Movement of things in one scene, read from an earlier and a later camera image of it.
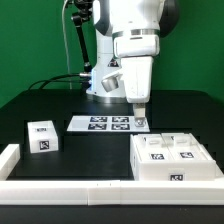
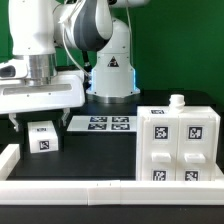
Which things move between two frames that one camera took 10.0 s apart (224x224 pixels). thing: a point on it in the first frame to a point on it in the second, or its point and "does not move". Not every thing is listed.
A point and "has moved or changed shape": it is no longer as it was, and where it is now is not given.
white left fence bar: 8,160 does not move
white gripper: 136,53 to 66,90
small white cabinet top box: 43,136 does not move
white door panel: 185,147 has moved or changed shape
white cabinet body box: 170,157 has moved or changed shape
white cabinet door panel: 152,147 has moved or changed shape
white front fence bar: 110,192 does not move
